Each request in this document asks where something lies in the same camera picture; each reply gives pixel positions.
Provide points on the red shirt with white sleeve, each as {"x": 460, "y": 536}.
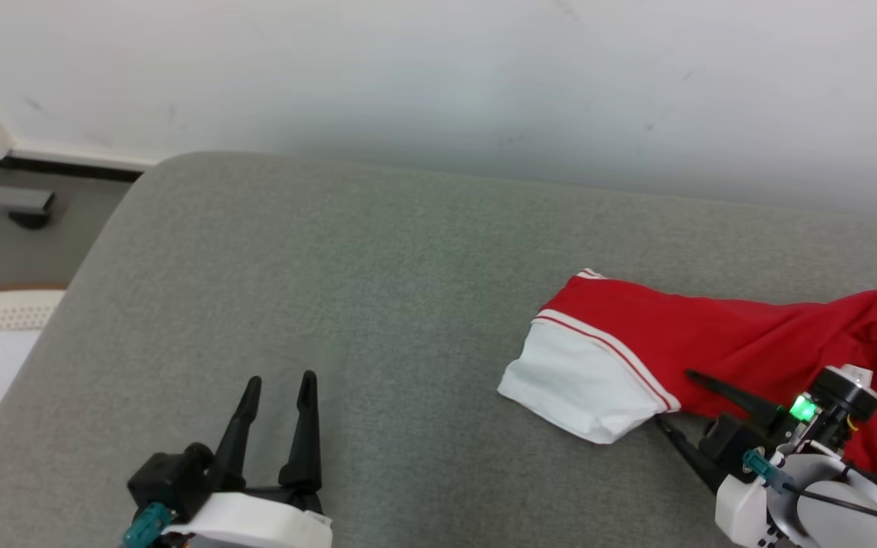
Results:
{"x": 712, "y": 335}

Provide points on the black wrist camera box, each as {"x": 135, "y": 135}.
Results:
{"x": 172, "y": 479}
{"x": 728, "y": 441}

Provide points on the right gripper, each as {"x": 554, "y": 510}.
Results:
{"x": 743, "y": 511}

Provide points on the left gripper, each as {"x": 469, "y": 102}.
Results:
{"x": 256, "y": 524}

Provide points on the white baseboard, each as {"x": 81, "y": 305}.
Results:
{"x": 81, "y": 154}

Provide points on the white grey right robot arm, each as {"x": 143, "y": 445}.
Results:
{"x": 842, "y": 529}

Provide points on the grey bar with black foot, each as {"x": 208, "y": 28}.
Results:
{"x": 4, "y": 198}

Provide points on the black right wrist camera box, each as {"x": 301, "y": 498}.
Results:
{"x": 728, "y": 441}

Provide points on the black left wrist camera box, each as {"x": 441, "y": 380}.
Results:
{"x": 172, "y": 479}

